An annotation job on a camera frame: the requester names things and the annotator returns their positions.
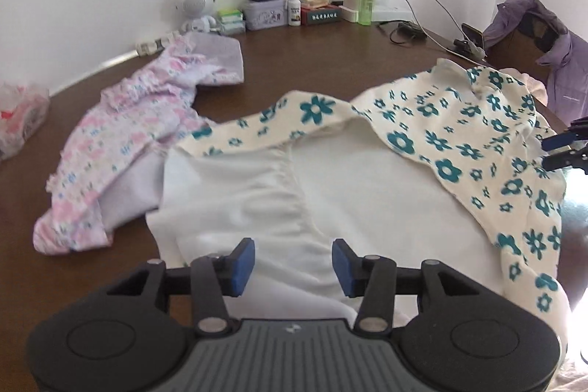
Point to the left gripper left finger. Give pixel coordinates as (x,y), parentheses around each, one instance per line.
(213,278)

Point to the red white plastic bag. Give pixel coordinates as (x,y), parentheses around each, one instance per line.
(24,108)

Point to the white round robot speaker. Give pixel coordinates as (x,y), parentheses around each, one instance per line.
(197,15)

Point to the purple jacket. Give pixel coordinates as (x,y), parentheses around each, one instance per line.
(526,36)

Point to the small white spray bottle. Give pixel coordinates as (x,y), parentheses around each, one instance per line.
(294,13)

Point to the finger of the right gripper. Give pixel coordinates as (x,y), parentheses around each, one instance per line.
(566,159)
(572,134)

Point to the white wall socket strip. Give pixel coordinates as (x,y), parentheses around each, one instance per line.
(151,47)

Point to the pink floral garment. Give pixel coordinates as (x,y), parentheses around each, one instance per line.
(111,168)

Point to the white power strip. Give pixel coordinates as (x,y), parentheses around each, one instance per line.
(380,14)

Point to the lavender tin box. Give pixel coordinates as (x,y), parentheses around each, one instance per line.
(264,15)

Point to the black box with characters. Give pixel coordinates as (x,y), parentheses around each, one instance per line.
(320,16)

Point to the green white small boxes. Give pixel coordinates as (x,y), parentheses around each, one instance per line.
(230,22)

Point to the green liquid spray bottle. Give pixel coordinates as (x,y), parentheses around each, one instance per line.
(365,15)

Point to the pink fluffy blanket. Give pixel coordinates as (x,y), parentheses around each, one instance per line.
(535,87)

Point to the cream teal flower garment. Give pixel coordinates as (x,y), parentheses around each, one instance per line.
(444,164)

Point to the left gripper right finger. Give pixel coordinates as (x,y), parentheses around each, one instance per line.
(373,279)

